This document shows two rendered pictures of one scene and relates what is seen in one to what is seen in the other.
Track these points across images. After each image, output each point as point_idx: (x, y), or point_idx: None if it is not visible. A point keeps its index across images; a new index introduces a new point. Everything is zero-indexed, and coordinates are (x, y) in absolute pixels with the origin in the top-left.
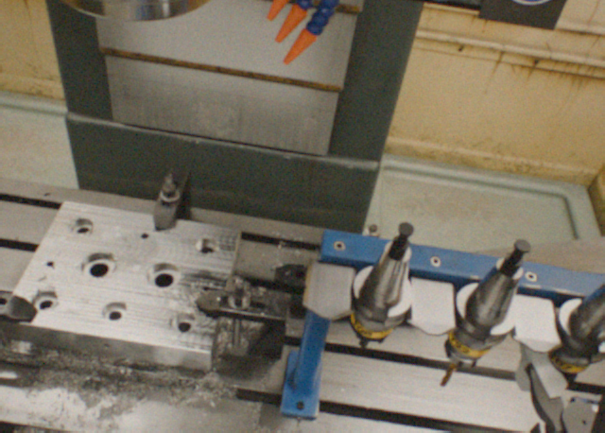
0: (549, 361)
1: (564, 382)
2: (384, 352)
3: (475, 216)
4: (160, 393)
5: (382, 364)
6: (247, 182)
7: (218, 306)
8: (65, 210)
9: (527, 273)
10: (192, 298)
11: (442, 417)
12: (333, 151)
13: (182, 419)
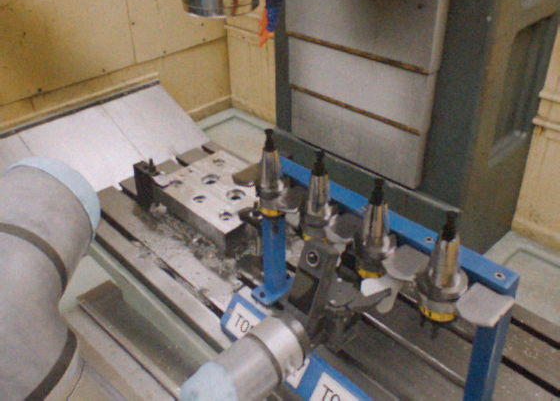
0: (340, 253)
1: (337, 264)
2: None
3: None
4: (200, 255)
5: None
6: None
7: (244, 213)
8: (218, 153)
9: (365, 205)
10: (238, 208)
11: (349, 352)
12: (424, 190)
13: (200, 271)
